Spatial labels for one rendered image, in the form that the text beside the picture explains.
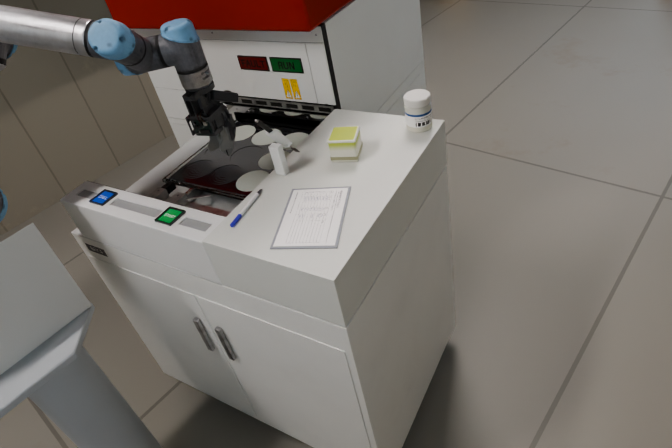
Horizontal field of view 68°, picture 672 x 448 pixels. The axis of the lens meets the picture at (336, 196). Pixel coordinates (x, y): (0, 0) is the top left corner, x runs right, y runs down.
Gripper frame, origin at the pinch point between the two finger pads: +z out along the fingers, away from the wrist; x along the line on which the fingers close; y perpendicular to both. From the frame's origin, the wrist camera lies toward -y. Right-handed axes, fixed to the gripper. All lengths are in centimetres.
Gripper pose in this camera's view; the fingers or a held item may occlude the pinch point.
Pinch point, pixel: (228, 149)
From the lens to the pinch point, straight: 137.9
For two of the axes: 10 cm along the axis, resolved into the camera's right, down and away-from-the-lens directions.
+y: -3.3, 6.1, -7.2
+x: 9.2, 0.6, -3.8
